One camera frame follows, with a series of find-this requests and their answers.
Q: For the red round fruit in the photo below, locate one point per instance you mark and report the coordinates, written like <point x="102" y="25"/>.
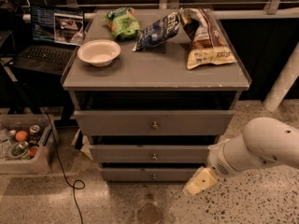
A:
<point x="32" y="152"/>

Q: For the grey drawer cabinet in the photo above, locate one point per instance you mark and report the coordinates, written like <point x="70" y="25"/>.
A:
<point x="156" y="79"/>

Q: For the white bowl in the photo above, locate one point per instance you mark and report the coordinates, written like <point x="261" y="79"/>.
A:
<point x="99" y="53"/>

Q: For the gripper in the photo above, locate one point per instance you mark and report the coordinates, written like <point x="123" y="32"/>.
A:
<point x="217" y="160"/>

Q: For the grey middle drawer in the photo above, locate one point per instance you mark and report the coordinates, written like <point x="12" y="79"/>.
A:
<point x="149" y="154"/>

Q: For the grey drawer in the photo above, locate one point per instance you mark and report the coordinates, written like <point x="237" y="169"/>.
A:
<point x="158" y="122"/>
<point x="146" y="175"/>
<point x="149" y="154"/>

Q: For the clear plastic storage bin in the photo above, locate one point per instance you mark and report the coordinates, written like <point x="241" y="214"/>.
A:
<point x="40" y="163"/>

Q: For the orange fruit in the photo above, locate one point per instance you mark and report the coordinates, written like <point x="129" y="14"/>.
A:
<point x="21" y="136"/>

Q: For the white diagonal post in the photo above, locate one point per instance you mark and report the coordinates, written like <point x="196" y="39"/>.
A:
<point x="285" y="80"/>

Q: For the blue chip bag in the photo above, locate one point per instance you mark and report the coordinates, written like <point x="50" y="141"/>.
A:
<point x="158" y="32"/>

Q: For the grey bottom drawer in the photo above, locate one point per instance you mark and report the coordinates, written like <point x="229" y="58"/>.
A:
<point x="146" y="175"/>

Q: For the dark soda can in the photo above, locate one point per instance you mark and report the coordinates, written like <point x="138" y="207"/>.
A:
<point x="34" y="132"/>

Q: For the black laptop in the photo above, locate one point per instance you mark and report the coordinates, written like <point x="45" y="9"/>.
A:
<point x="56" y="33"/>

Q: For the green chip bag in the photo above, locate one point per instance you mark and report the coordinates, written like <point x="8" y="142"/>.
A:
<point x="122" y="23"/>

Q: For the grey top drawer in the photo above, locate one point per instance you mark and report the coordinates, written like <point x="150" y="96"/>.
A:
<point x="158" y="122"/>

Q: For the green tin can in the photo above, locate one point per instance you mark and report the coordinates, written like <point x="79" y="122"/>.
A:
<point x="18" y="149"/>

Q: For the brown and cream chip bag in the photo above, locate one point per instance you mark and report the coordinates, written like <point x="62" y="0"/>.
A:
<point x="208" y="44"/>

